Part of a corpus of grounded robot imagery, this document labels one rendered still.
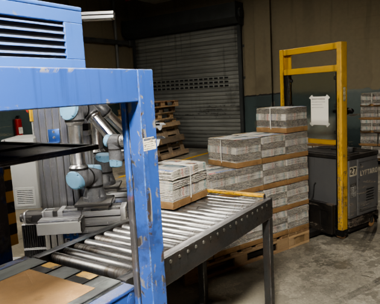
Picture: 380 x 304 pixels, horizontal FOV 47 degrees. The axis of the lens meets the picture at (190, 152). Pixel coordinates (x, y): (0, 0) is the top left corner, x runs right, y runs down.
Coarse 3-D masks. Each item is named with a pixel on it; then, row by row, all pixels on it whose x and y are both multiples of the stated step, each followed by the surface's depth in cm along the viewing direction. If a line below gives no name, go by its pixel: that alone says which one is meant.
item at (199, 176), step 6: (162, 162) 282; (168, 162) 280; (174, 162) 279; (180, 162) 278; (186, 162) 276; (192, 162) 275; (198, 162) 274; (204, 162) 277; (192, 168) 266; (198, 168) 272; (204, 168) 278; (192, 174) 267; (198, 174) 272; (204, 174) 278; (198, 180) 272; (204, 180) 279; (198, 186) 273; (204, 186) 279
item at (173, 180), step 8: (160, 168) 259; (168, 168) 258; (176, 168) 256; (184, 168) 259; (160, 176) 252; (168, 176) 249; (176, 176) 252; (184, 176) 258; (160, 184) 254; (168, 184) 251; (176, 184) 253; (184, 184) 259; (160, 192) 255; (168, 192) 252; (176, 192) 253; (184, 192) 261; (160, 200) 255; (168, 200) 252; (176, 200) 254
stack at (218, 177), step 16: (208, 176) 339; (224, 176) 349; (240, 176) 360; (256, 176) 371; (272, 176) 381; (208, 192) 341; (256, 192) 371; (272, 192) 383; (240, 240) 365; (224, 256) 374; (240, 256) 366; (192, 272) 338
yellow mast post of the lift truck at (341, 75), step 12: (336, 72) 401; (336, 84) 402; (336, 96) 404; (336, 108) 406; (336, 120) 407; (336, 132) 409; (336, 144) 410; (336, 156) 412; (336, 168) 414; (336, 180) 415
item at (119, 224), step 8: (112, 224) 231; (120, 224) 231; (96, 232) 219; (72, 240) 209; (80, 240) 209; (56, 248) 199; (64, 248) 200; (72, 248) 204; (32, 256) 191; (40, 256) 190; (48, 256) 192
